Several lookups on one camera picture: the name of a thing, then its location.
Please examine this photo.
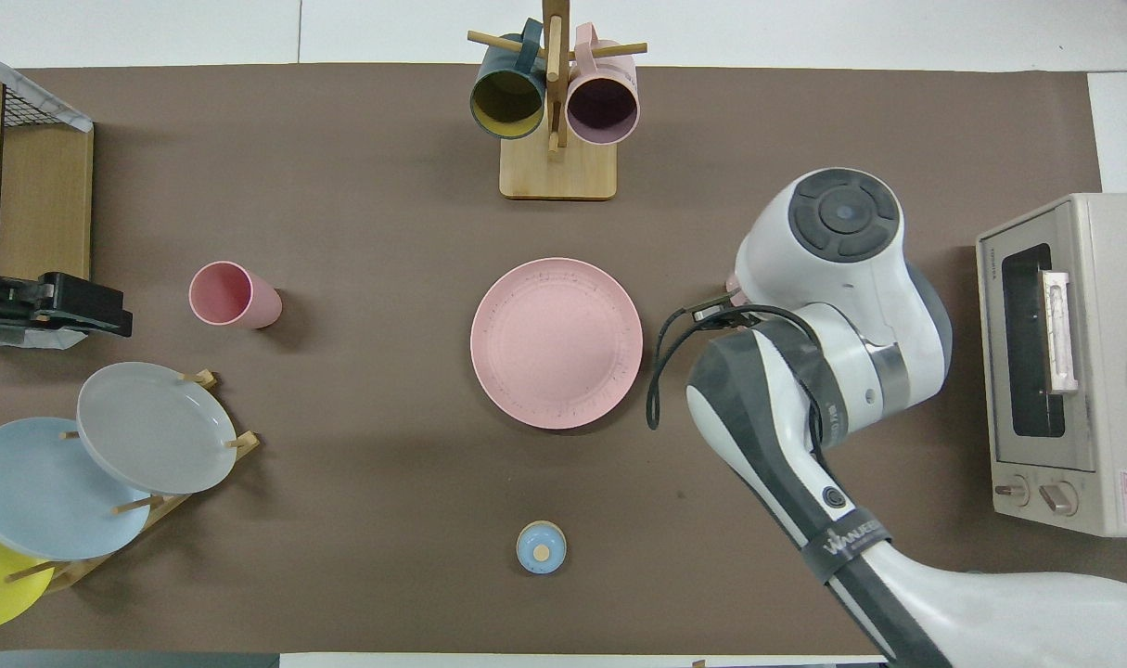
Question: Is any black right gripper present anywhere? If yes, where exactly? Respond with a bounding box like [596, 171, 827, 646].
[692, 295, 761, 328]

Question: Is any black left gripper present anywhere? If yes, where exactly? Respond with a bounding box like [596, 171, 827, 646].
[0, 272, 133, 342]

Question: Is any pink cup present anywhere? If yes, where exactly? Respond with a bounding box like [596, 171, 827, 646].
[188, 261, 283, 329]

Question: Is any wooden crate with white liner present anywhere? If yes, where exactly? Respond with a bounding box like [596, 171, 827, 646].
[0, 46, 96, 352]

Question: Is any grey plate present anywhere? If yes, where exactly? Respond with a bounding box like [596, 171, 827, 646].
[76, 361, 238, 495]

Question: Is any pink speckled plate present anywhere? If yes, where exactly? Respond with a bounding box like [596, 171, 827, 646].
[470, 257, 644, 430]

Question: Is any wooden plate rack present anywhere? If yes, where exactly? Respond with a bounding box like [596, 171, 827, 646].
[5, 369, 261, 595]

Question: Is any light blue plate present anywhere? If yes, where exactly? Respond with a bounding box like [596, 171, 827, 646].
[0, 417, 153, 561]

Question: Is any wooden mug tree stand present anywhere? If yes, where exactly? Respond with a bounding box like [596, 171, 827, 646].
[467, 0, 648, 201]

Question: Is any pink mug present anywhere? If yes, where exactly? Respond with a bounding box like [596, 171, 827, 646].
[566, 23, 641, 147]

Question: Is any brown table mat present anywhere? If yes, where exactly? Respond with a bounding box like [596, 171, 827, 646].
[0, 63, 1127, 655]

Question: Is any dark teal mug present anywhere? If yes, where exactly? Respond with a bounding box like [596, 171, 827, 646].
[470, 19, 548, 141]

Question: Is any beige toaster oven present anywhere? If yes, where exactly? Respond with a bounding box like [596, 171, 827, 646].
[976, 193, 1127, 538]

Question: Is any oven door handle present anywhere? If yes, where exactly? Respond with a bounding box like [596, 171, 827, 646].
[1043, 268, 1081, 394]

